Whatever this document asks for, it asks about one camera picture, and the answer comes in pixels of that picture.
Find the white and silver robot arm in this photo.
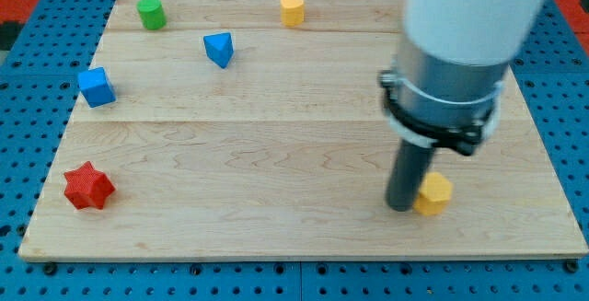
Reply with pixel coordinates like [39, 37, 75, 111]
[379, 0, 545, 156]

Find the blue triangle block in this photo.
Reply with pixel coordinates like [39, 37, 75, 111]
[203, 32, 234, 68]

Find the wooden board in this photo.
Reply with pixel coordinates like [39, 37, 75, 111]
[19, 0, 588, 262]

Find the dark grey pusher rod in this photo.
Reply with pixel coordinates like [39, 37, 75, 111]
[386, 140, 435, 212]

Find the yellow heart block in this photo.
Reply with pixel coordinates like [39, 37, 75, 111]
[280, 0, 305, 27]

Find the yellow hexagon block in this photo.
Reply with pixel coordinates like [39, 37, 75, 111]
[412, 172, 454, 216]

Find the green cylinder block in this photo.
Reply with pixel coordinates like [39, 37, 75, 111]
[136, 0, 167, 30]

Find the blue cube block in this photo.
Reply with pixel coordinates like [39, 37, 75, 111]
[77, 67, 116, 108]

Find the red star block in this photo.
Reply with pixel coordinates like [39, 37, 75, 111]
[64, 161, 115, 210]

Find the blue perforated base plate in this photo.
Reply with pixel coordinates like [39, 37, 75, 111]
[1, 0, 588, 300]

